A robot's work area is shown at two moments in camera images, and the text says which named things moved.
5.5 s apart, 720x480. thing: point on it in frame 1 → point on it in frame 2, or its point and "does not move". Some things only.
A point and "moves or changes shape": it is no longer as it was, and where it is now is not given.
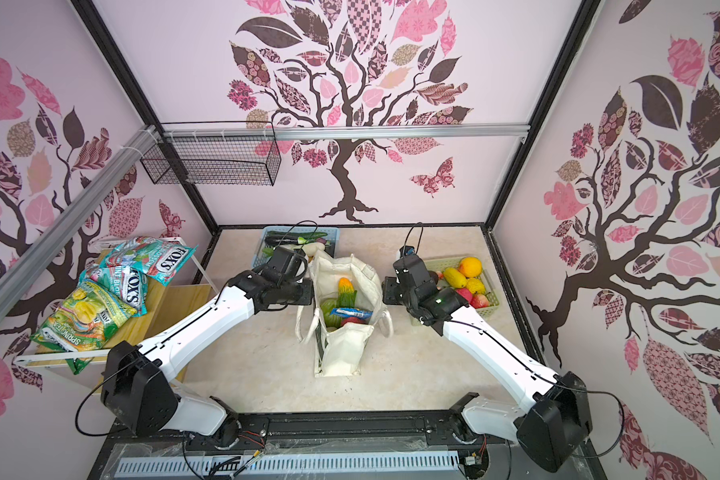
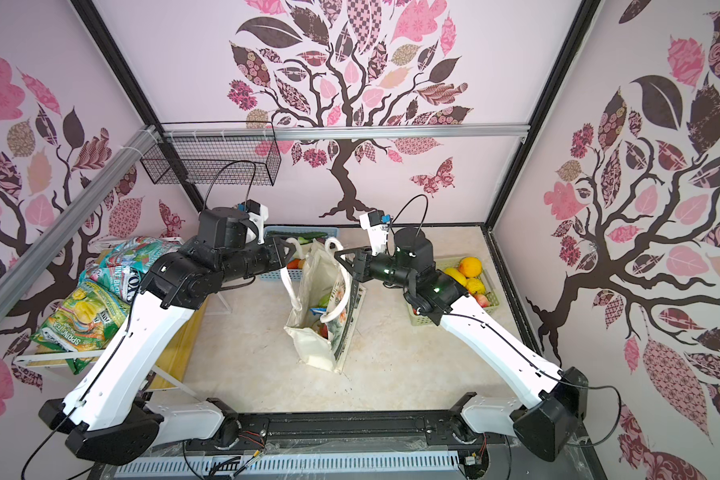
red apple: (479, 301) does not move
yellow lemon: (475, 286) does not move
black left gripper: (307, 294) → (277, 260)
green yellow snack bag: (83, 322) does not move
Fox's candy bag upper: (159, 259) does not move
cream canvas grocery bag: (339, 352) moves or changes shape
